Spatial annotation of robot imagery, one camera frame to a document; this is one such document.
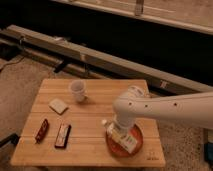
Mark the wooden table board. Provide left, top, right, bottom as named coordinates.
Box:
left=11, top=79, right=165, bottom=167

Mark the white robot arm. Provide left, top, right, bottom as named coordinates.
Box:
left=113, top=86, right=213, bottom=134

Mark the long metal rail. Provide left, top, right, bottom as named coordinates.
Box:
left=0, top=25, right=213, bottom=94

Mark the dark red rectangular case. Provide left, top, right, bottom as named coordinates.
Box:
left=55, top=124, right=71, bottom=148

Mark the black table leg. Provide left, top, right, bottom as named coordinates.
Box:
left=0, top=133, right=19, bottom=148

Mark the black cable on floor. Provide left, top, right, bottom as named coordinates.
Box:
left=0, top=54, right=26, bottom=73

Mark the small white bottle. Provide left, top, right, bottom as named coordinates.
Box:
left=101, top=120, right=138, bottom=154

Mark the white square sponge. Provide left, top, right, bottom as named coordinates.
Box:
left=49, top=99, right=68, bottom=115

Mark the white plastic cup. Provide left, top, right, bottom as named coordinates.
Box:
left=68, top=79, right=86, bottom=102

